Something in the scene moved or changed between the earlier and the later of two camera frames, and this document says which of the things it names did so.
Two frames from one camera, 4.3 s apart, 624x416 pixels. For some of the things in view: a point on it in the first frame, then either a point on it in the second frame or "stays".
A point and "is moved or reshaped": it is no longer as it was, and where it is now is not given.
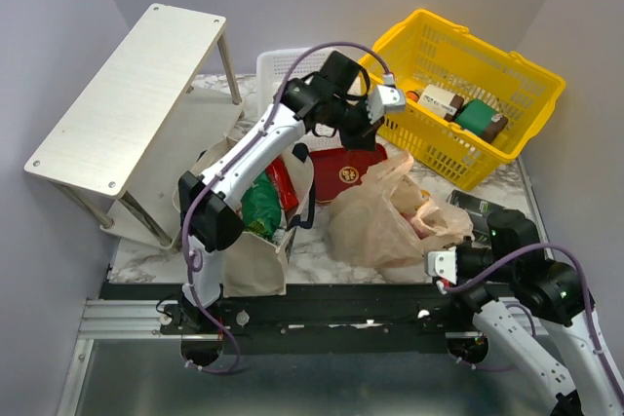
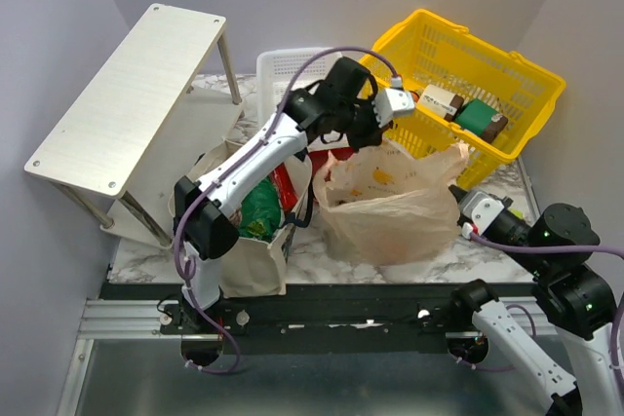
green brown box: (477, 118) stays
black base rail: (313, 319) stays
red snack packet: (283, 182) stays
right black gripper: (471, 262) -> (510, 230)
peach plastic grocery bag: (389, 222) is moved or reshaped
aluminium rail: (122, 320) stays
